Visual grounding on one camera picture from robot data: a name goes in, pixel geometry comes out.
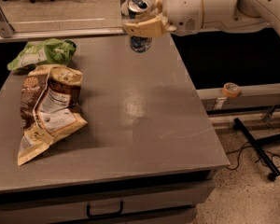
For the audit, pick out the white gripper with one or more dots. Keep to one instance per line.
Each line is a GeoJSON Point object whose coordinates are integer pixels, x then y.
{"type": "Point", "coordinates": [183, 9]}

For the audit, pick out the redbull can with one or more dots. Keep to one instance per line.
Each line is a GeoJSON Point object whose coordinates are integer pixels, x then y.
{"type": "Point", "coordinates": [138, 10]}

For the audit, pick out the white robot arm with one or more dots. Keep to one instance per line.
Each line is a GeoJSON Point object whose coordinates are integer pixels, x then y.
{"type": "Point", "coordinates": [237, 16]}

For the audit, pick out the green chip bag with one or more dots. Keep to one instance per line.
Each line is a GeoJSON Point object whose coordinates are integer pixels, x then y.
{"type": "Point", "coordinates": [50, 51]}

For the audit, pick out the brown chip bag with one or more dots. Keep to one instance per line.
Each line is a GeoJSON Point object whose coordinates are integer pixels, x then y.
{"type": "Point", "coordinates": [49, 108]}

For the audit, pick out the grey side shelf ledge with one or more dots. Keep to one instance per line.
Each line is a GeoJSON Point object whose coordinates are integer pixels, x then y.
{"type": "Point", "coordinates": [249, 96]}

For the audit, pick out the orange tape roll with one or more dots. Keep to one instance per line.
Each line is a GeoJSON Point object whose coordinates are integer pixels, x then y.
{"type": "Point", "coordinates": [231, 90]}

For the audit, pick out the black stand base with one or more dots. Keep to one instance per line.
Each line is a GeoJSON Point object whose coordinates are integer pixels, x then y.
{"type": "Point", "coordinates": [258, 144]}

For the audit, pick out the grey drawer front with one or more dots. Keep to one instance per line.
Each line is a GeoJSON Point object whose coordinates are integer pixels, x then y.
{"type": "Point", "coordinates": [166, 204]}

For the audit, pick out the left metal glass bracket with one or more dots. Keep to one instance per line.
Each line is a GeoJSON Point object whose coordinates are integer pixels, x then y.
{"type": "Point", "coordinates": [6, 30]}

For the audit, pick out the black drawer handle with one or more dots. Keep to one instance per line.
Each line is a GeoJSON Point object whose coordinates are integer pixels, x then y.
{"type": "Point", "coordinates": [104, 210]}

